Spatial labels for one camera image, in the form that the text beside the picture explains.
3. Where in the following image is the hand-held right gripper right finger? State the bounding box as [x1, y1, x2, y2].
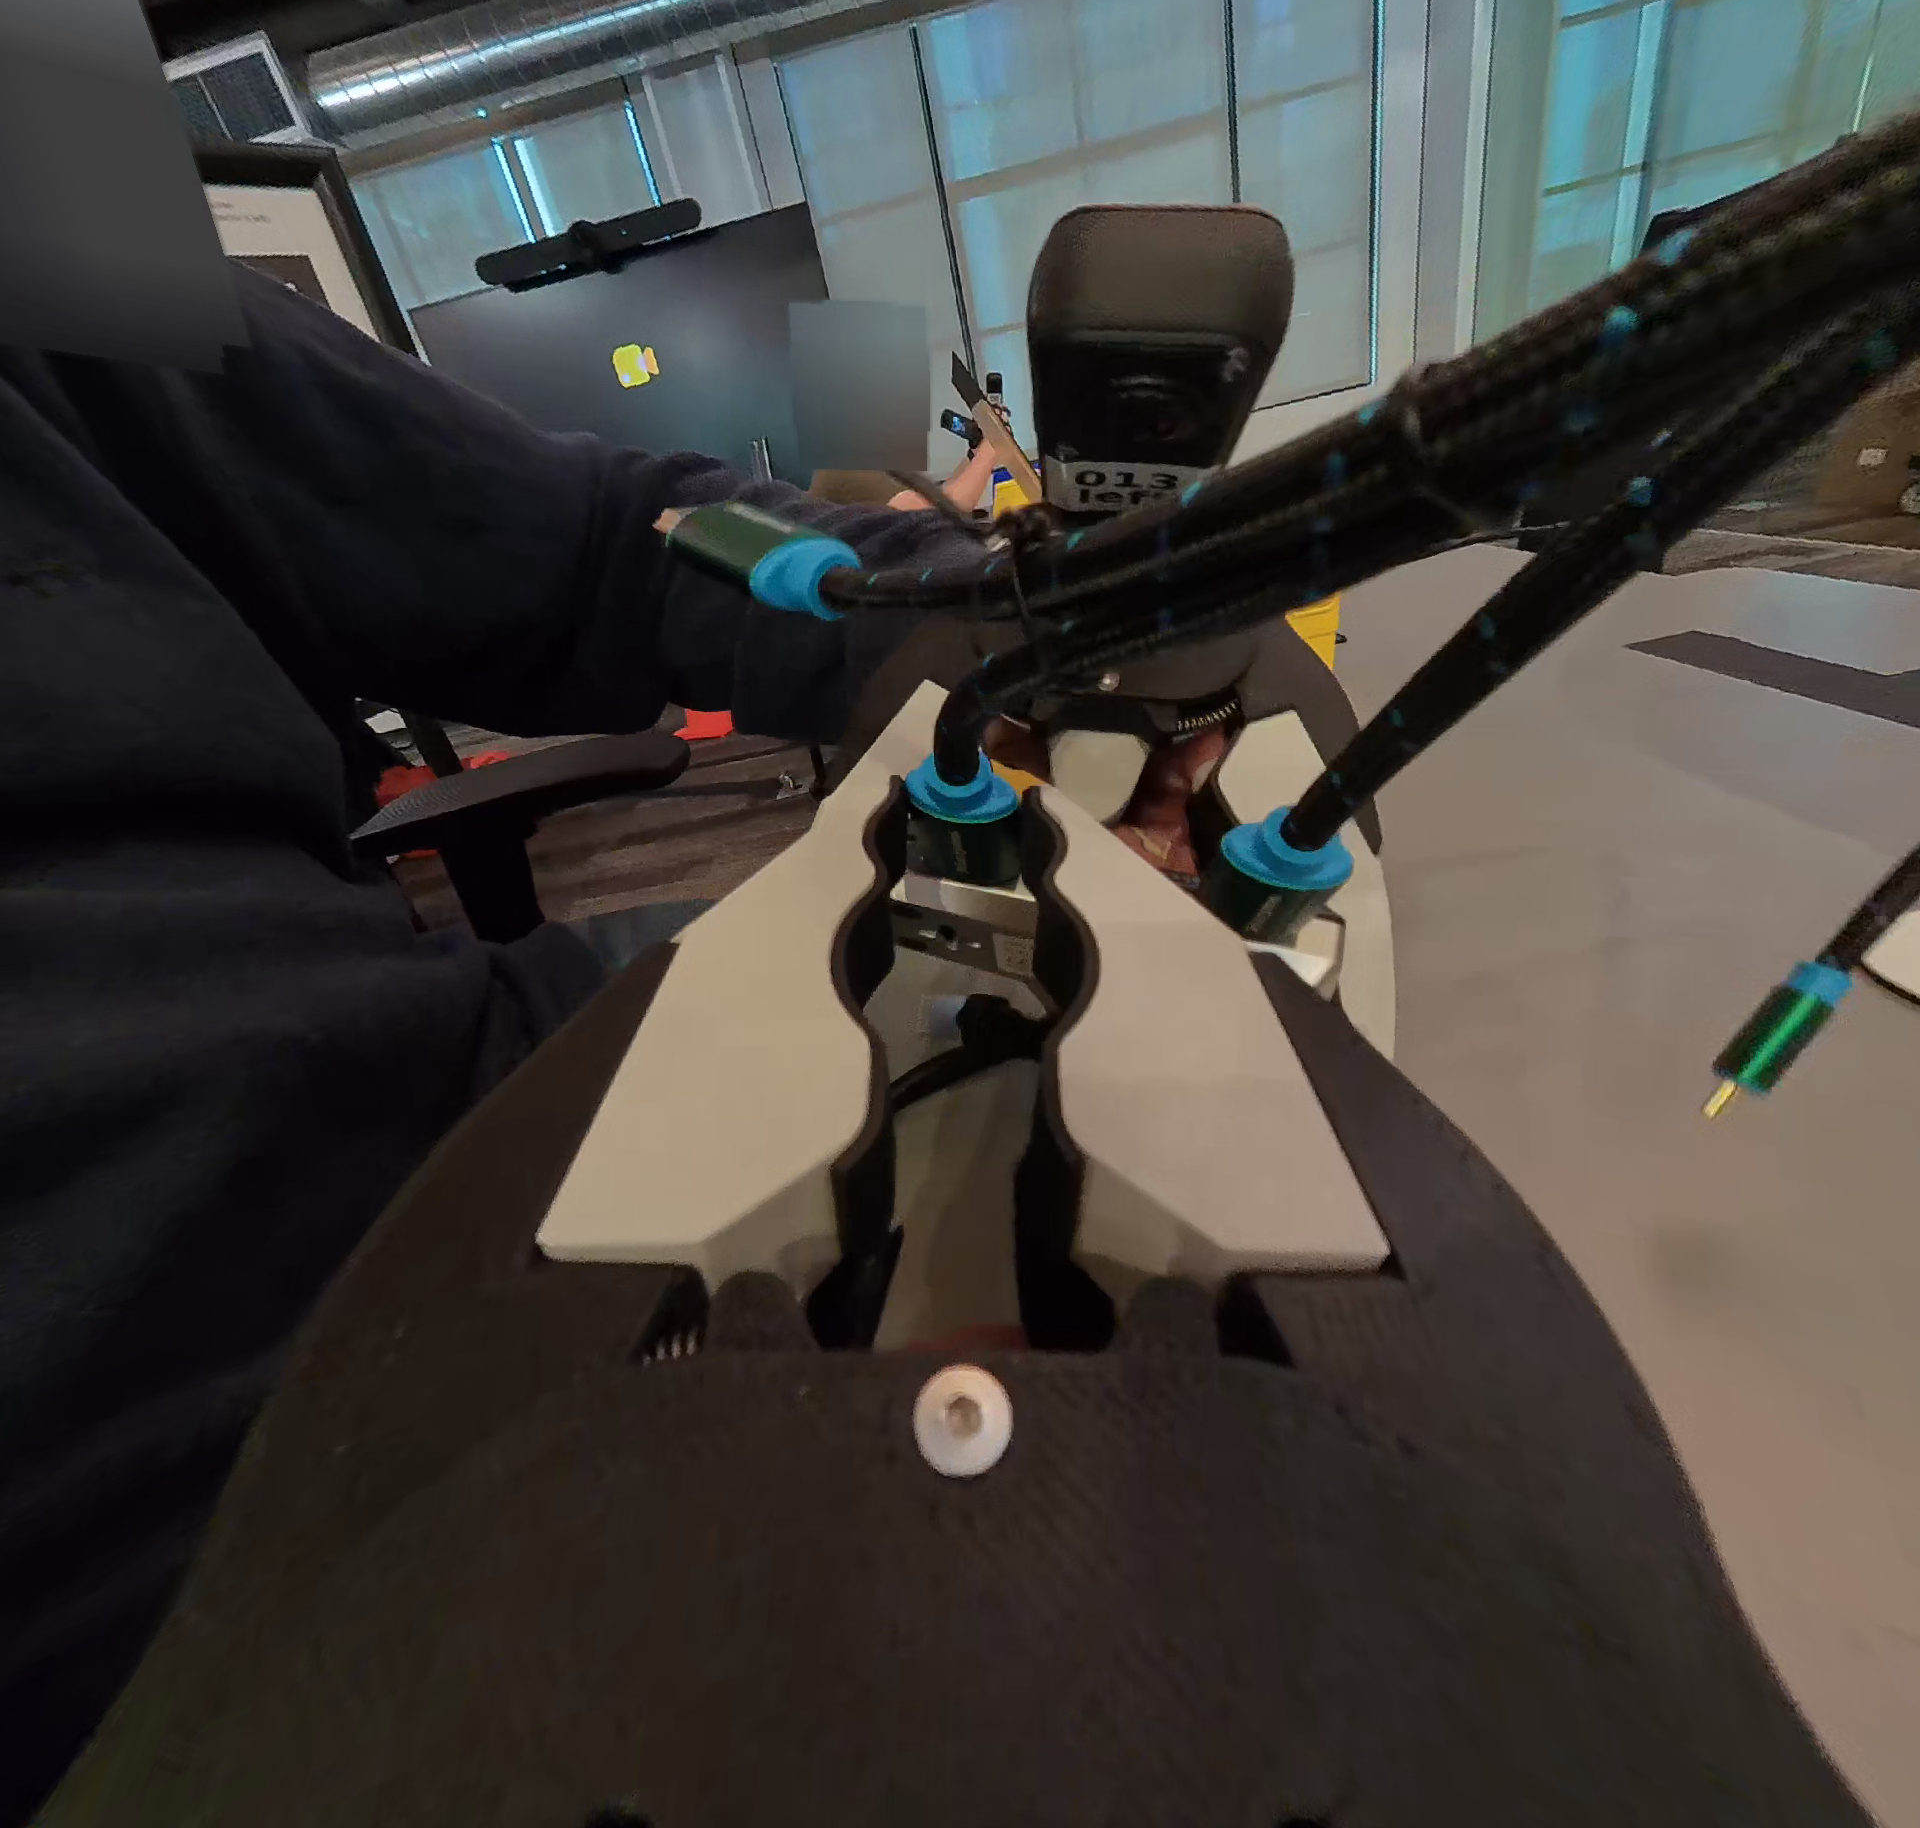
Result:
[1032, 795, 1398, 1351]

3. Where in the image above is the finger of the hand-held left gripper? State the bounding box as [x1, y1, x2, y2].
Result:
[1032, 721, 1166, 834]
[1275, 810, 1405, 1074]

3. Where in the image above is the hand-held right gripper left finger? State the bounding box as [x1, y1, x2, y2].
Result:
[538, 781, 909, 1351]

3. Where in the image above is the grey adapter with braided cable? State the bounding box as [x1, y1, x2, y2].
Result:
[889, 865, 1059, 1111]

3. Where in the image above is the black cable with green plug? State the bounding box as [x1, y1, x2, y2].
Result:
[1699, 834, 1920, 1127]
[661, 113, 1920, 841]

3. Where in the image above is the person's left hand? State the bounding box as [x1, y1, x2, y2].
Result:
[1117, 725, 1256, 884]

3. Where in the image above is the black chair with armrest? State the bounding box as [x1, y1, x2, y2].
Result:
[346, 715, 699, 945]

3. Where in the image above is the orange floor object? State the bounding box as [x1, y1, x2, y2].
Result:
[387, 702, 738, 781]

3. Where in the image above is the large black television screen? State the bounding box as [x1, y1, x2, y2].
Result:
[401, 200, 849, 487]

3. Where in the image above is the white printed board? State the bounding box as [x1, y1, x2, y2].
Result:
[191, 145, 417, 367]

